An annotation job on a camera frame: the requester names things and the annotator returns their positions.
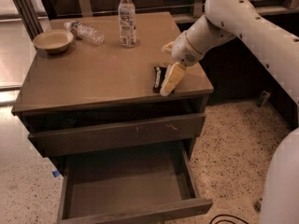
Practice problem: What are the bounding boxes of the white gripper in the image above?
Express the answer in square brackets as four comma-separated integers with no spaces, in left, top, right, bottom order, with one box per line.
[160,31,206,96]

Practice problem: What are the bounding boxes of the black rxbar chocolate wrapper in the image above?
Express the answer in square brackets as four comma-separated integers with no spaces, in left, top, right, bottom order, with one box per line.
[152,66,166,92]

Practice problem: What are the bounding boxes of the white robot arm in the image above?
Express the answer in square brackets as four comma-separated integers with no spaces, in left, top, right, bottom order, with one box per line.
[160,0,299,224]

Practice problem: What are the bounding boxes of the brown drawer cabinet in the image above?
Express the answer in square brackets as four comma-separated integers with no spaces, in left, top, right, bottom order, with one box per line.
[12,12,213,168]

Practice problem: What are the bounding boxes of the open lower wooden drawer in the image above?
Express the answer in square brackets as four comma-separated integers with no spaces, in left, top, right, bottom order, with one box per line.
[57,141,213,224]

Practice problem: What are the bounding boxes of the upright clear water bottle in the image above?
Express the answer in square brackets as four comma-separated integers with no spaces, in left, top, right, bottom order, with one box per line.
[118,0,136,48]

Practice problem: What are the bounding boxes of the lying clear water bottle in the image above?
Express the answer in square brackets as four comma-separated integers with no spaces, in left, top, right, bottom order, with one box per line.
[64,21,105,46]

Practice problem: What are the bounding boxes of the beige round bowl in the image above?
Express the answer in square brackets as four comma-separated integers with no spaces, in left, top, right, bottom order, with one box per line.
[33,29,74,54]

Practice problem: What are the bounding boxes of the blue tape piece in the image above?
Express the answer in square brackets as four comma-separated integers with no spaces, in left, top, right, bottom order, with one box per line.
[52,170,60,177]

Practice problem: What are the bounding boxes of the black floor cable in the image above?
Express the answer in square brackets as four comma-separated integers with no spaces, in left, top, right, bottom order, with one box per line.
[208,214,250,224]

